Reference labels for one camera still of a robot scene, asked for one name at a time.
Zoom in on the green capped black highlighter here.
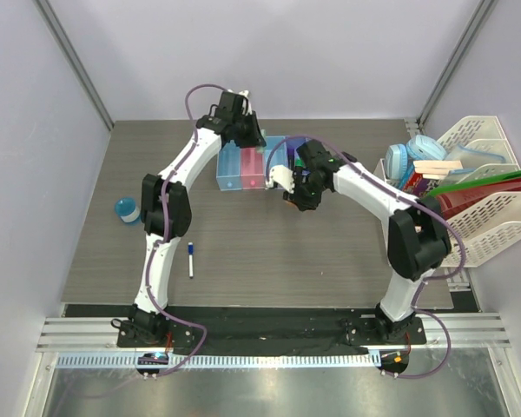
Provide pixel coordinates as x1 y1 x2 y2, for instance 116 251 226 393
293 158 306 170

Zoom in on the green utility knife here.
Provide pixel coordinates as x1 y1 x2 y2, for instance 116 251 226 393
255 129 267 153

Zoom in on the purple plastic box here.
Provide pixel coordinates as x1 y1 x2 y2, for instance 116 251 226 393
286 137 307 169

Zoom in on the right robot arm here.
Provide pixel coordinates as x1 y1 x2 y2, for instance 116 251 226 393
266 140 452 343

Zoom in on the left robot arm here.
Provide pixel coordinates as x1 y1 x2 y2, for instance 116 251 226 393
129 87 266 347

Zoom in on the pink plastic box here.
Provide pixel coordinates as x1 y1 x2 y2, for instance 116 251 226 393
241 148 265 189

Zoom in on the light blue box left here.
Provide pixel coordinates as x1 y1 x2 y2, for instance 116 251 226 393
216 143 242 191

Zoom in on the light blue box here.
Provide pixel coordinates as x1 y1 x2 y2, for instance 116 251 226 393
216 143 242 191
263 136 288 175

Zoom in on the light blue box middle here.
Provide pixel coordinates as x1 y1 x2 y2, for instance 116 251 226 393
263 136 288 175

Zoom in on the white mesh basket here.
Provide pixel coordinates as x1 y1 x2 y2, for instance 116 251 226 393
373 159 388 182

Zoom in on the wooden stick bundle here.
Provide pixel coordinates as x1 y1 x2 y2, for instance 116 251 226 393
413 160 463 180

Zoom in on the blue capped white marker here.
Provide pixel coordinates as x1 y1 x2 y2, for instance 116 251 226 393
188 242 195 279

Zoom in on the white mesh file rack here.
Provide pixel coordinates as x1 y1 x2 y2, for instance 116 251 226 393
439 116 521 268

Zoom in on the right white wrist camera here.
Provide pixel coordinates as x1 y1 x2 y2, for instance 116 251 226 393
265 165 294 194

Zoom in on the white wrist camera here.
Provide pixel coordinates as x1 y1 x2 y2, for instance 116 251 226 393
239 89 252 116
265 165 294 194

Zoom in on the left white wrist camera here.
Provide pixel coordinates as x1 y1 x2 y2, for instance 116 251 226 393
239 89 252 116

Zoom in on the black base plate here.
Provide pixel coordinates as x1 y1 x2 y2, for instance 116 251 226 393
110 306 427 352

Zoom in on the white slotted cable duct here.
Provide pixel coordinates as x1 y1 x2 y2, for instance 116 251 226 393
56 351 381 370

